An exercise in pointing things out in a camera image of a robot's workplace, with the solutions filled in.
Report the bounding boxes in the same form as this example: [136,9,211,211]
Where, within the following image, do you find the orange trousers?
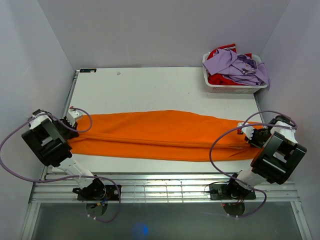
[68,110,259,162]

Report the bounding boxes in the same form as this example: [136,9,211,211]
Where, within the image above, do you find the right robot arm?
[225,115,307,199]

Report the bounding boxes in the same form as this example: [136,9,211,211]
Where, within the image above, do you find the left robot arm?
[21,109,107,201]

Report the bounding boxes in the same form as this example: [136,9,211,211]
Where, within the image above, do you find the black label on table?
[79,68,97,73]

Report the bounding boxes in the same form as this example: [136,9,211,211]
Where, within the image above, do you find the white plastic laundry basket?
[202,66,269,94]

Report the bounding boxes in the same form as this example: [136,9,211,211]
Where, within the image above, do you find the red garment in basket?
[203,43,255,86]

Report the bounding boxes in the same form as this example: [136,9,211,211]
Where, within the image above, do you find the lilac shirt in basket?
[202,48,269,86]

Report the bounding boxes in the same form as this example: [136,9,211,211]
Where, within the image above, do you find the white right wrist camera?
[237,122,255,140]

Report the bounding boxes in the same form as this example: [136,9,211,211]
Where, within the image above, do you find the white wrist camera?
[237,122,255,140]
[65,108,83,127]

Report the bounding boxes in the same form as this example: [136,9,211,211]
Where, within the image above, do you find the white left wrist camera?
[65,108,83,127]

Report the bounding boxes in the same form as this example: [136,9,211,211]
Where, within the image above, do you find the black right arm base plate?
[209,183,256,200]

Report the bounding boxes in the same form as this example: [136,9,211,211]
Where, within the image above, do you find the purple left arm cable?
[0,106,123,224]

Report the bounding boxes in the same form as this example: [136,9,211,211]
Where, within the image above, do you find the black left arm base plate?
[76,184,122,201]

